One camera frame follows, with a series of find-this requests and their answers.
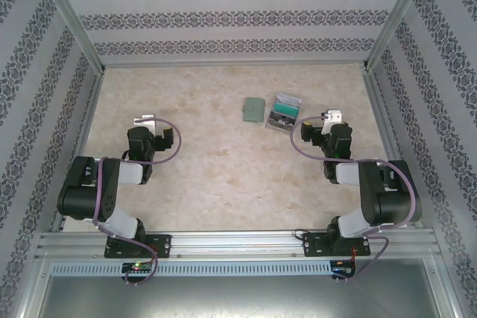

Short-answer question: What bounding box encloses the clear plastic card box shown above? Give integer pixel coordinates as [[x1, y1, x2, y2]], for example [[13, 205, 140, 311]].
[[264, 92, 303, 134]]

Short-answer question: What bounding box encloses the green card holder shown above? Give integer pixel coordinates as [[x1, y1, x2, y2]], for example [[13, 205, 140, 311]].
[[241, 97, 266, 124]]

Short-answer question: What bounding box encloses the dark printed card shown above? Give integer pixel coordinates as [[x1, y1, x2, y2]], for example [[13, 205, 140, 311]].
[[268, 115, 296, 129]]

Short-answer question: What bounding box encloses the teal card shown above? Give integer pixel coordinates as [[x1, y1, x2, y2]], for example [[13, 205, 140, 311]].
[[271, 104, 300, 118]]

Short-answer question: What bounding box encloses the grey picture card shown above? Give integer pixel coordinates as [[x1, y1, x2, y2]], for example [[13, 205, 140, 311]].
[[275, 92, 302, 106]]

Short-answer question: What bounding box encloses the left circuit board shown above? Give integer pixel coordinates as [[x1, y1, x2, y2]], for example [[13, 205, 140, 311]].
[[121, 262, 153, 273]]

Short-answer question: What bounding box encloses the circuit board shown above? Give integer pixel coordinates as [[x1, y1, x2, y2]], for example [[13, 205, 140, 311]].
[[332, 260, 355, 278], [121, 262, 153, 273]]

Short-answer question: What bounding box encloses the right circuit board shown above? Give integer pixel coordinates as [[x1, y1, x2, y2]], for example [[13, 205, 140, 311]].
[[332, 260, 355, 278]]

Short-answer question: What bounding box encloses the grey metal panel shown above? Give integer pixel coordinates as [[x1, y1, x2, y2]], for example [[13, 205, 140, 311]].
[[35, 275, 444, 318]]

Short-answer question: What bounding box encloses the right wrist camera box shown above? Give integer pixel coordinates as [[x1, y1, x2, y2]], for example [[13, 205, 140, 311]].
[[320, 108, 344, 124]]

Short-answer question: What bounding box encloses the aluminium side rail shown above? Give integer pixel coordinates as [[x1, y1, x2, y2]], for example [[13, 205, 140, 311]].
[[50, 70, 107, 232], [363, 70, 424, 229]]

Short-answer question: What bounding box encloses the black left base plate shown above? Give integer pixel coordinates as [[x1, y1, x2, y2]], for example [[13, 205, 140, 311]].
[[104, 234, 173, 259]]

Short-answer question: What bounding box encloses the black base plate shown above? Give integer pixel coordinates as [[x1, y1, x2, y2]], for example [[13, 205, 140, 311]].
[[104, 234, 173, 259], [302, 232, 372, 258]]

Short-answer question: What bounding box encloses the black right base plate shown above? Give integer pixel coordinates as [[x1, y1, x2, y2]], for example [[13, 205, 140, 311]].
[[302, 232, 372, 258]]

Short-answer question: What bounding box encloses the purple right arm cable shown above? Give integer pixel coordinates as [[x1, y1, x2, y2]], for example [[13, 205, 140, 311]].
[[290, 117, 418, 282]]

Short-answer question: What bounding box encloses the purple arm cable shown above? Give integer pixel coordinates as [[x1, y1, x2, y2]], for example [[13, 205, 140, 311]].
[[290, 117, 418, 282], [91, 117, 183, 286]]

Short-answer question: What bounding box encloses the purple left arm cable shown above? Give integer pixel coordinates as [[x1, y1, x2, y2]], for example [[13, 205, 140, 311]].
[[91, 117, 183, 286]]

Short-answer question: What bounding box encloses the aluminium mounting rail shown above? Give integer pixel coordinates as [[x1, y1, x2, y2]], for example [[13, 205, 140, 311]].
[[35, 230, 437, 259]]

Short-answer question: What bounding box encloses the slotted grey cable duct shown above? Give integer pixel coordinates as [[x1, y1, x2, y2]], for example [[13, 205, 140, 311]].
[[50, 261, 332, 276]]

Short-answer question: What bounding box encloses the aluminium frame post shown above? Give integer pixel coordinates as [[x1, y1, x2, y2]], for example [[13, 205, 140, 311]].
[[29, 0, 106, 73], [361, 0, 437, 72]]

